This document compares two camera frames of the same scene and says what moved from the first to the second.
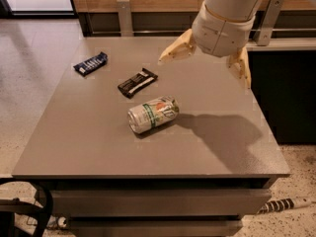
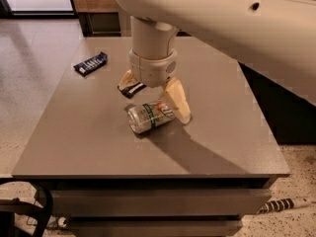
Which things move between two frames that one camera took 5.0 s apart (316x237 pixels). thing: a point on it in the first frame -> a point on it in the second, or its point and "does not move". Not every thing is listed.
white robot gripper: x=221 y=34 -> x=153 y=69
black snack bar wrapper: x=133 y=85 does not move
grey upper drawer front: x=157 y=201 does not move
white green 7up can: x=152 y=114 does not move
